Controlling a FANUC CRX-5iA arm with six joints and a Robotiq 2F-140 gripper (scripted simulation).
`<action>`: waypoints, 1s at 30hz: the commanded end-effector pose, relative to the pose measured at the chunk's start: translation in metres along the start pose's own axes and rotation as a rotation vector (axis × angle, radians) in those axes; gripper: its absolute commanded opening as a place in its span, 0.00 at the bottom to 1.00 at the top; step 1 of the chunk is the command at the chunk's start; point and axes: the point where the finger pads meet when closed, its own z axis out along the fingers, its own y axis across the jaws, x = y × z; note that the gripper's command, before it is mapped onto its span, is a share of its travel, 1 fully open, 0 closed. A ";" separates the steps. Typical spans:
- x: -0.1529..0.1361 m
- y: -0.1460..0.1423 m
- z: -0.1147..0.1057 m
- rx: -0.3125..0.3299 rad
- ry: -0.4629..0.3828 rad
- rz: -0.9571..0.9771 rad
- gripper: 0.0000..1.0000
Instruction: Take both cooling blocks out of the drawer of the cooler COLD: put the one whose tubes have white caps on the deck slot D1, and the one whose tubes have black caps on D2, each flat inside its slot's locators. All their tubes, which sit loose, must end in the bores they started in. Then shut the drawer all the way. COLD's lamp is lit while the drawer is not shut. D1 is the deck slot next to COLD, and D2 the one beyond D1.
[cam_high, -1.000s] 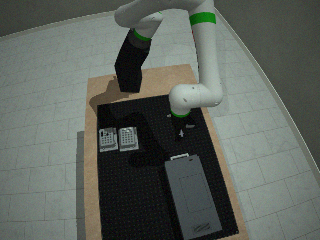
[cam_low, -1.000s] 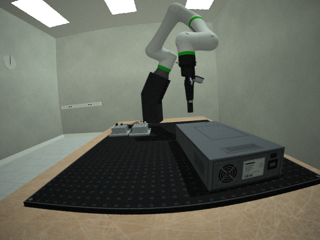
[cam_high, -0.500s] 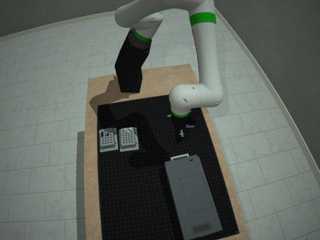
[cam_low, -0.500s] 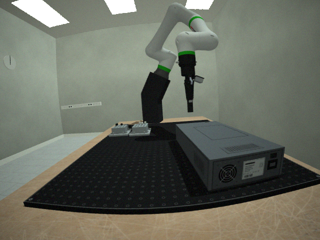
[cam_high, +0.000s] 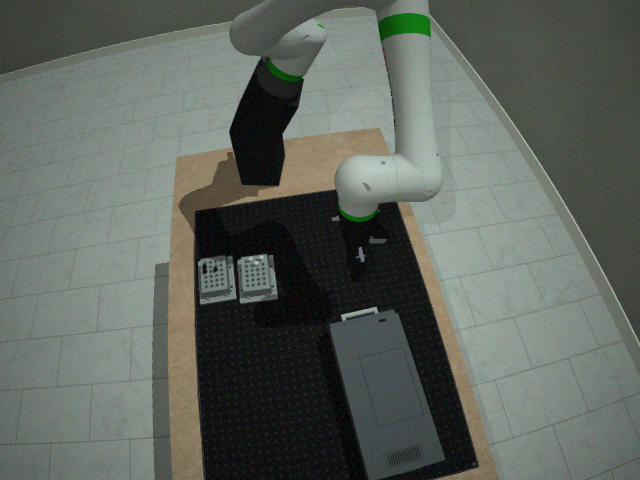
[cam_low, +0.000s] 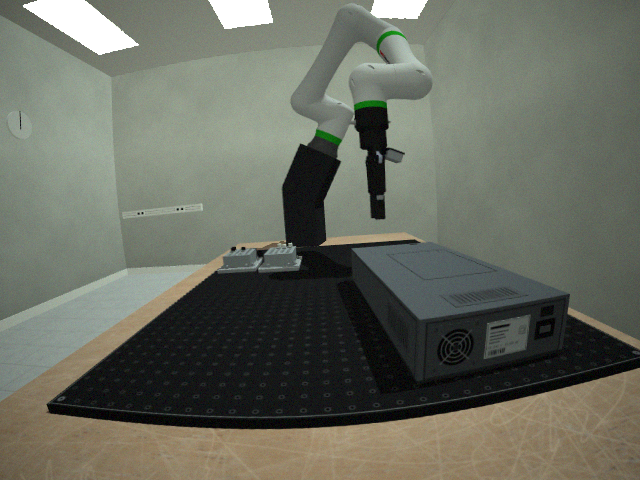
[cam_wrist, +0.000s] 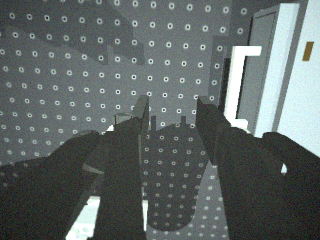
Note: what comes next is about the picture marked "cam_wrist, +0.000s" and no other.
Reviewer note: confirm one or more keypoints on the white block with round holes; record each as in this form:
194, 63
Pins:
85, 222

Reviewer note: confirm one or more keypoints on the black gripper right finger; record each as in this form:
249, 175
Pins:
255, 206

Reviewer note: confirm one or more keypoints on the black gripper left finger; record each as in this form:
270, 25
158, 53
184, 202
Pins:
46, 202

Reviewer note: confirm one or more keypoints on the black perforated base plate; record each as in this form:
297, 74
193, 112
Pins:
70, 65

